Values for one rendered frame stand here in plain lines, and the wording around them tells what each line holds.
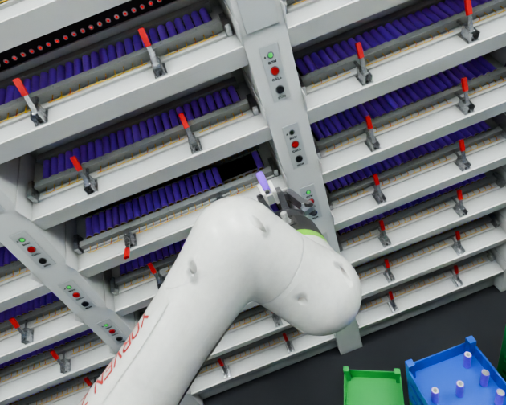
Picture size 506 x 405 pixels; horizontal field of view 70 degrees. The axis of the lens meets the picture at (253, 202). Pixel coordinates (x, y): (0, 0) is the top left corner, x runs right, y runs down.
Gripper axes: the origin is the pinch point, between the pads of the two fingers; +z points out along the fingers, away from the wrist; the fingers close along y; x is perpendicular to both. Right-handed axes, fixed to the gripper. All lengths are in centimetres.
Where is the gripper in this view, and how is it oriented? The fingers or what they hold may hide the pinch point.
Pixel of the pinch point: (268, 193)
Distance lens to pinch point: 78.6
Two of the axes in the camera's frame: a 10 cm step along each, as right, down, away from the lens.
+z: -1.4, -3.9, 9.1
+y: -9.3, 3.6, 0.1
